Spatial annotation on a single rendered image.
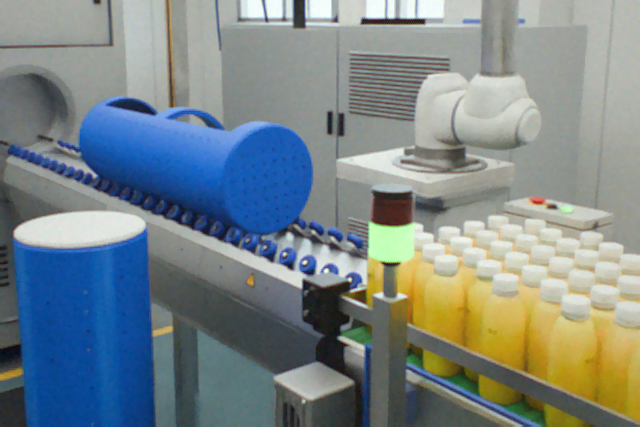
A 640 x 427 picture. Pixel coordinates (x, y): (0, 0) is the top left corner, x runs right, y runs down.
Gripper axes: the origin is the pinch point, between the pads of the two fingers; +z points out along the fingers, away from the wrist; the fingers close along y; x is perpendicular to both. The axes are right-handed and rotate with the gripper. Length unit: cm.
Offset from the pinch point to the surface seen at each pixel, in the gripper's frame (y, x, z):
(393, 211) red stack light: 92, -16, 26
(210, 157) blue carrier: -2.8, -22.1, 34.7
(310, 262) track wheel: 32, -8, 53
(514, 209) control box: 46, 34, 40
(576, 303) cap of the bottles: 100, 9, 39
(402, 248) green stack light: 92, -14, 31
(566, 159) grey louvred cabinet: -110, 162, 65
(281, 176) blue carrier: -1.2, -4.3, 40.3
